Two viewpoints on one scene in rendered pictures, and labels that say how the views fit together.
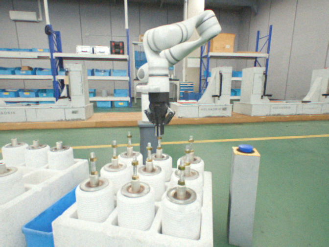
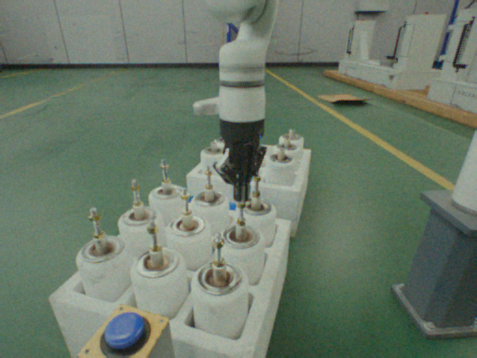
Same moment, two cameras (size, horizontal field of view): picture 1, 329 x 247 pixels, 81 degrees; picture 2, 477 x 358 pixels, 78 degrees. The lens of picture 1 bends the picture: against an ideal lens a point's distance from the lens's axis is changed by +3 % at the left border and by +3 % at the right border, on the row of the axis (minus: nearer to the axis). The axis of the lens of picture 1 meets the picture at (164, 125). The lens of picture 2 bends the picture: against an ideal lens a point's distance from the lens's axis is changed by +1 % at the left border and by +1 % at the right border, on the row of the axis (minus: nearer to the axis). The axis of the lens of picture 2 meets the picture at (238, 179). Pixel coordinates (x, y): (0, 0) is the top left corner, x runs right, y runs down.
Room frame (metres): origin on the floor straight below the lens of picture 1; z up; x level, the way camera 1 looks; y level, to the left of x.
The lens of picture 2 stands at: (0.71, -0.46, 0.61)
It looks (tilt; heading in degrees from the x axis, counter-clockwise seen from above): 26 degrees down; 95
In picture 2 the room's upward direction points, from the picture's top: straight up
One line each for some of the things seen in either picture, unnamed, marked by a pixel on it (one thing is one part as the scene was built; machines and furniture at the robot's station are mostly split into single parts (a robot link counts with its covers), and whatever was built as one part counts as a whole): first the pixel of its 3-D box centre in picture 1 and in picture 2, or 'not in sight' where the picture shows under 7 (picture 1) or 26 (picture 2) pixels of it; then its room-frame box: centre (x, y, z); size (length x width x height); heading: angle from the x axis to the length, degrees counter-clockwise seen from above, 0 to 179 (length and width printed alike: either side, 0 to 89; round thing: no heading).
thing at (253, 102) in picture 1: (285, 90); not in sight; (3.25, -2.02, 0.45); 1.51 x 0.57 x 0.74; 99
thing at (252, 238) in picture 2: (159, 157); (240, 236); (0.68, 0.02, 0.25); 0.08 x 0.08 x 0.01
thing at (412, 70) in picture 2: not in sight; (387, 49); (2.29, 3.80, 0.45); 1.61 x 0.57 x 0.74; 99
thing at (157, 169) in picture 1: (149, 170); (187, 225); (0.56, 0.05, 0.25); 0.08 x 0.08 x 0.01
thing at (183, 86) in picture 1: (184, 92); not in sight; (6.41, -0.67, 0.34); 0.59 x 0.47 x 0.69; 9
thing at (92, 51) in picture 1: (86, 51); not in sight; (5.20, 2.00, 1.42); 0.43 x 0.37 x 0.19; 7
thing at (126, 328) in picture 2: (245, 149); (125, 332); (0.57, -0.25, 0.32); 0.04 x 0.04 x 0.02
